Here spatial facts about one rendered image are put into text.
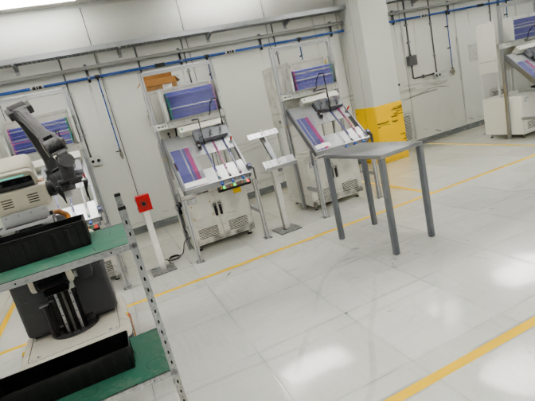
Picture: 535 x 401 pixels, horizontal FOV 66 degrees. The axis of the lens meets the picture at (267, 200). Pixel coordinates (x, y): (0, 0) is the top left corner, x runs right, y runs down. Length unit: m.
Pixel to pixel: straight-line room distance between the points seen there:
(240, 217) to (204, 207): 0.42
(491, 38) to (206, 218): 4.95
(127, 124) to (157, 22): 1.39
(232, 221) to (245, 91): 2.39
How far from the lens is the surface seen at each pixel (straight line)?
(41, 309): 2.94
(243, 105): 6.17
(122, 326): 2.71
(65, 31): 5.97
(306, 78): 4.91
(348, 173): 5.01
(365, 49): 6.61
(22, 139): 4.36
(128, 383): 2.02
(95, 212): 3.97
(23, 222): 2.52
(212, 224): 4.40
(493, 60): 7.22
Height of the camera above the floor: 1.37
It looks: 13 degrees down
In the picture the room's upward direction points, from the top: 13 degrees counter-clockwise
